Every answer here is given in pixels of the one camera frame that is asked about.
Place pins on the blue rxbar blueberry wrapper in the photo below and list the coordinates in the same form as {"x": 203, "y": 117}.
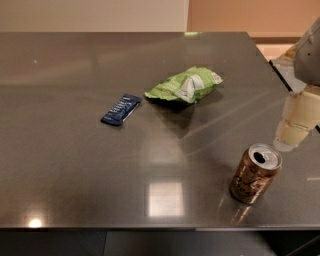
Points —
{"x": 121, "y": 110}

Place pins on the grey side counter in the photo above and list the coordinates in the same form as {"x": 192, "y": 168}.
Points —
{"x": 285, "y": 70}

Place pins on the green chip bag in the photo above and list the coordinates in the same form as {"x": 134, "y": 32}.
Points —
{"x": 189, "y": 86}

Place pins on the orange soda can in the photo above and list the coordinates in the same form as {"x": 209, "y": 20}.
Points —
{"x": 257, "y": 169}

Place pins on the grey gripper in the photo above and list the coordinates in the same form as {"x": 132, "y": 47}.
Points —
{"x": 308, "y": 63}

